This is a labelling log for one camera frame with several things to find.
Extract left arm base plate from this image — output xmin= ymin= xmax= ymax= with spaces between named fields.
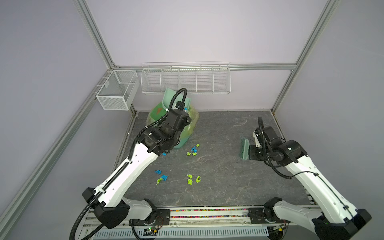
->
xmin=129 ymin=209 xmax=171 ymax=226

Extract aluminium frame profiles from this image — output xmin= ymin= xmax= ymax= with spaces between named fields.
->
xmin=1 ymin=1 xmax=340 ymax=240

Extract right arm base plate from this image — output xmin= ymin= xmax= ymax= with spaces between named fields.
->
xmin=247 ymin=208 xmax=288 ymax=224

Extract green scraps front centre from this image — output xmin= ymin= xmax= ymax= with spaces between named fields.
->
xmin=187 ymin=175 xmax=201 ymax=185

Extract aluminium front rail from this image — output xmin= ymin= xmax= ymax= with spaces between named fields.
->
xmin=83 ymin=205 xmax=337 ymax=229

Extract mint green dustpan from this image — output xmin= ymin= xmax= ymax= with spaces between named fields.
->
xmin=161 ymin=87 xmax=192 ymax=113

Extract mint green hand brush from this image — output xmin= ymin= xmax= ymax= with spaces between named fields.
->
xmin=240 ymin=138 xmax=250 ymax=160

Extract blue green scraps near bin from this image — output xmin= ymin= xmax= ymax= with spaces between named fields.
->
xmin=187 ymin=144 xmax=200 ymax=156

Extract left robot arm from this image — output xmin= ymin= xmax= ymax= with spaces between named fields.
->
xmin=69 ymin=88 xmax=192 ymax=240

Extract blue green scraps front left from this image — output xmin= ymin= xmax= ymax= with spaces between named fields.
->
xmin=154 ymin=170 xmax=168 ymax=185

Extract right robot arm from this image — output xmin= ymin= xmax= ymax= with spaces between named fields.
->
xmin=242 ymin=117 xmax=372 ymax=240

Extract small white mesh basket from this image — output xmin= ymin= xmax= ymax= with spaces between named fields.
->
xmin=96 ymin=70 xmax=140 ymax=111

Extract green trash bin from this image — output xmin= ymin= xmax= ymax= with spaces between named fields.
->
xmin=146 ymin=102 xmax=196 ymax=149

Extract yellow-green plastic bin liner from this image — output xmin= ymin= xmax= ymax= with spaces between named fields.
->
xmin=146 ymin=102 xmax=199 ymax=140

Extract long white wire basket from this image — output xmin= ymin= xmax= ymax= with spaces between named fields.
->
xmin=141 ymin=63 xmax=232 ymax=95

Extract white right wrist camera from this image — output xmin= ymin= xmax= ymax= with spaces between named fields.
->
xmin=253 ymin=132 xmax=261 ymax=148

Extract white vented cable duct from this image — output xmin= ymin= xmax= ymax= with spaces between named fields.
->
xmin=93 ymin=226 xmax=269 ymax=240

